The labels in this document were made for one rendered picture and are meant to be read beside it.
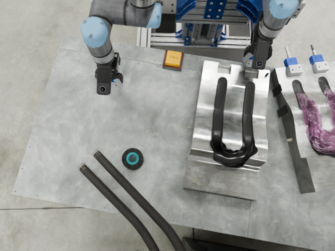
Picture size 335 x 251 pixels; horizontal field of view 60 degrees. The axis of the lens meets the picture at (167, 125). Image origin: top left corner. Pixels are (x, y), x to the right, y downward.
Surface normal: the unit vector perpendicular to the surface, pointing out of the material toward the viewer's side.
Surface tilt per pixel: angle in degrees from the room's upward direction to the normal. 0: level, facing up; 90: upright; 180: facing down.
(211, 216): 0
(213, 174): 0
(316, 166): 0
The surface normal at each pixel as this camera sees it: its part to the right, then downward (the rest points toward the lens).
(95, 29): 0.01, -0.29
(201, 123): 0.09, -0.70
